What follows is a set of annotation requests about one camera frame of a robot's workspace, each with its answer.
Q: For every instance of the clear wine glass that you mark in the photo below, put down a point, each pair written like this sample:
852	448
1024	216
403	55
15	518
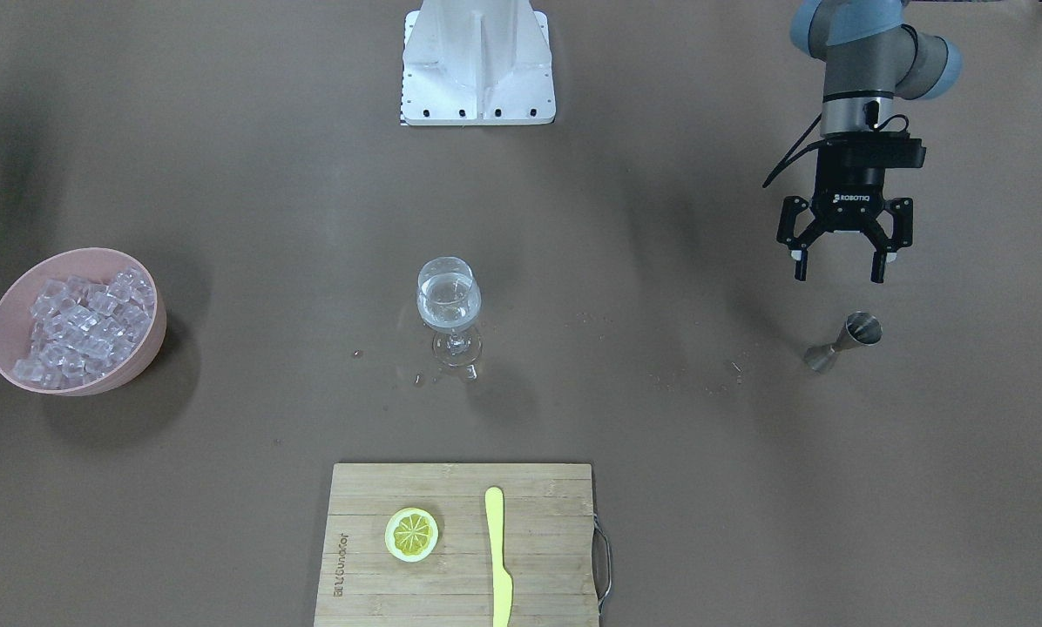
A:
449	301

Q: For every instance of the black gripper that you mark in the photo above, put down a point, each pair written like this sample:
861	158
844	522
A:
850	201

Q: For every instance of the yellow lemon slice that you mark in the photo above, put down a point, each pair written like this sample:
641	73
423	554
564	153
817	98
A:
411	535

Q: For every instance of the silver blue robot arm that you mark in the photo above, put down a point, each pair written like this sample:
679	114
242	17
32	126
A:
872	57

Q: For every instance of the steel double jigger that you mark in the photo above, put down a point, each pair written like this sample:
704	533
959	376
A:
860	329

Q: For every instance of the yellow plastic knife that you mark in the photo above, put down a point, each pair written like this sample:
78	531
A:
502	582

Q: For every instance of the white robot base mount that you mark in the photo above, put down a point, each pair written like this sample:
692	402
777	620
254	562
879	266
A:
477	63

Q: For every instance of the pink bowl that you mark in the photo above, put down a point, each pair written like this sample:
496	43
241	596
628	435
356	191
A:
92	263

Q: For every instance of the pile of clear ice cubes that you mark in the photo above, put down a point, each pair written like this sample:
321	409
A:
82	330

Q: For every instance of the bamboo cutting board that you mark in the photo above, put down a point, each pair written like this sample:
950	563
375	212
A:
549	531

